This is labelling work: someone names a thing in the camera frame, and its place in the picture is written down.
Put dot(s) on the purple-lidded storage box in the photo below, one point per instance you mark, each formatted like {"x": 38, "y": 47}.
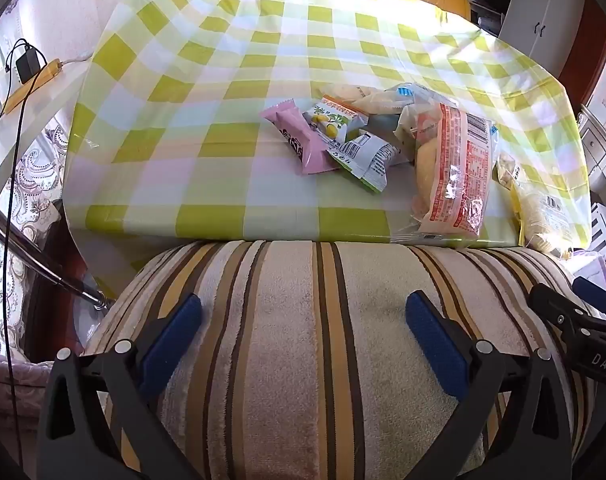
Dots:
{"x": 595, "y": 270}

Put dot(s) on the green checked tablecloth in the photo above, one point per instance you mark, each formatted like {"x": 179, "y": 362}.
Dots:
{"x": 208, "y": 110}

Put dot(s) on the clear cracker packet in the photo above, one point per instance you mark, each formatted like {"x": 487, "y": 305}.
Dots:
{"x": 348, "y": 94}
{"x": 383, "y": 105}

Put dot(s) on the white ornate dressing table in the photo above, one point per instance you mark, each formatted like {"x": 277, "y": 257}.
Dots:
{"x": 600, "y": 145}

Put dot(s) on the pale yellow snack packet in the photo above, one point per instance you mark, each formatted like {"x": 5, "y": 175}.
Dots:
{"x": 548, "y": 215}

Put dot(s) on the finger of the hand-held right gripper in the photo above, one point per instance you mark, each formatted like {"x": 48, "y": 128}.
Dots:
{"x": 595, "y": 295}
{"x": 563, "y": 312}

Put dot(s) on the white yellow-fruit snack packet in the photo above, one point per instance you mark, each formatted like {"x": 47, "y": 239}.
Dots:
{"x": 333, "y": 117}

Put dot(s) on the large orange bread packet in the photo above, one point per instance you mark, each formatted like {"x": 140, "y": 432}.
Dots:
{"x": 458, "y": 175}

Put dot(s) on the black power adapter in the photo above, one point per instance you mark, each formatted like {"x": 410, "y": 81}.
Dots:
{"x": 29, "y": 64}

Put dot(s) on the white lace curtain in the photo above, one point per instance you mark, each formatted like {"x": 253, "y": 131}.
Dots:
{"x": 33, "y": 160}

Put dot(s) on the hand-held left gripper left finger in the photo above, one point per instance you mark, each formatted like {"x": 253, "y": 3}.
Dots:
{"x": 170, "y": 340}

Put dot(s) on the white wardrobe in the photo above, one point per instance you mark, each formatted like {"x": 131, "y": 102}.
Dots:
{"x": 548, "y": 10}

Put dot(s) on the pink quilt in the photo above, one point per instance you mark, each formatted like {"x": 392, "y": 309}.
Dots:
{"x": 13, "y": 390}

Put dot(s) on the pink snack packet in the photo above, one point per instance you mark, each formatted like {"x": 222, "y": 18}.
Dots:
{"x": 298, "y": 140}

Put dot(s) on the yellow power strip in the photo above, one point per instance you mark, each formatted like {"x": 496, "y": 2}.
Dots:
{"x": 33, "y": 86}

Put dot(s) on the white green snack packet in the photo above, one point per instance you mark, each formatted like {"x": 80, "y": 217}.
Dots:
{"x": 368, "y": 160}

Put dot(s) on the metal pole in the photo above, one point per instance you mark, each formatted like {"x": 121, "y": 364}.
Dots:
{"x": 48, "y": 270}

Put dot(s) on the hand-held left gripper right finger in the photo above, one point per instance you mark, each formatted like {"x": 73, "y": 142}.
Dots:
{"x": 435, "y": 345}

